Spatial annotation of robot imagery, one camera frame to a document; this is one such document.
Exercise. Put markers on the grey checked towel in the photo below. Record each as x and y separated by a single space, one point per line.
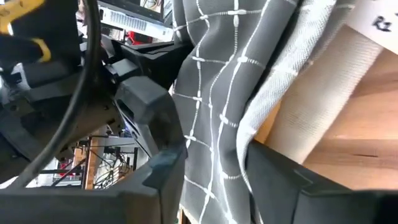
217 93

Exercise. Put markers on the white vented equipment case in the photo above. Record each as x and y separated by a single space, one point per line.
133 21

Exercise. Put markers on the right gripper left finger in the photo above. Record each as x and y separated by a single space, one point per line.
109 205

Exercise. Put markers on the cluttered shelf rack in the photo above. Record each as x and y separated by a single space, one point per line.
102 165

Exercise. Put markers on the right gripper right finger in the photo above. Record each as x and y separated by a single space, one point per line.
311 202

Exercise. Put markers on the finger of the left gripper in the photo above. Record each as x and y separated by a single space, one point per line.
155 62
152 112

